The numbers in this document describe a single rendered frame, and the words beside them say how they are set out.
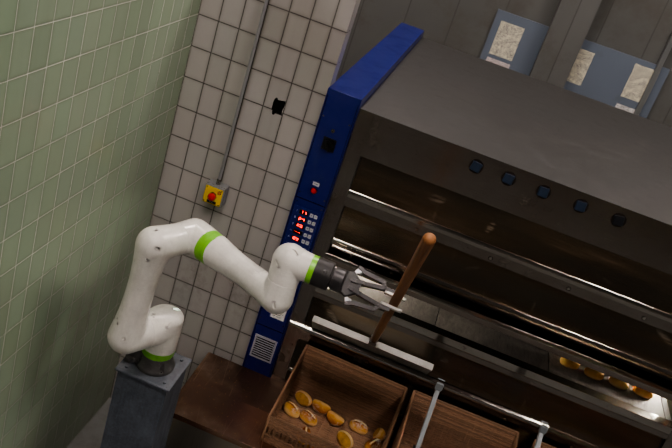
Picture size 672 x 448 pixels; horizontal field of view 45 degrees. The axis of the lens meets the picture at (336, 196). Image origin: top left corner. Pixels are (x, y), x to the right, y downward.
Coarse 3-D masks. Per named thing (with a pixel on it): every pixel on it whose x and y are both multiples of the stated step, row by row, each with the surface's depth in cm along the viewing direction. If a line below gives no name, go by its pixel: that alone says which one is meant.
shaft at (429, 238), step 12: (432, 240) 172; (420, 252) 180; (408, 264) 200; (420, 264) 190; (408, 276) 205; (396, 288) 228; (396, 300) 238; (384, 312) 268; (384, 324) 284; (372, 336) 325
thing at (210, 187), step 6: (210, 180) 387; (210, 186) 383; (216, 186) 383; (222, 186) 385; (228, 186) 387; (204, 192) 385; (210, 192) 384; (216, 192) 383; (222, 192) 383; (204, 198) 386; (216, 198) 385; (222, 198) 384; (216, 204) 386; (222, 204) 388
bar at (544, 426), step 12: (300, 324) 363; (324, 336) 361; (348, 348) 360; (360, 348) 360; (384, 360) 358; (408, 372) 357; (420, 372) 357; (444, 384) 355; (468, 396) 354; (480, 396) 354; (432, 408) 352; (492, 408) 353; (504, 408) 352; (528, 420) 350; (420, 432) 349; (540, 432) 350; (420, 444) 346; (540, 444) 348
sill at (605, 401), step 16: (368, 304) 394; (400, 320) 392; (416, 320) 394; (432, 336) 390; (448, 336) 390; (480, 352) 387; (496, 352) 390; (512, 368) 386; (528, 368) 385; (560, 384) 382; (576, 384) 385; (592, 400) 381; (608, 400) 381; (624, 416) 380; (640, 416) 378; (656, 416) 381
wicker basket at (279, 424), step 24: (312, 360) 407; (336, 360) 404; (288, 384) 386; (312, 384) 408; (336, 384) 405; (360, 384) 403; (384, 384) 401; (312, 408) 405; (336, 408) 407; (360, 408) 404; (384, 408) 402; (264, 432) 373; (288, 432) 370; (312, 432) 390; (336, 432) 394
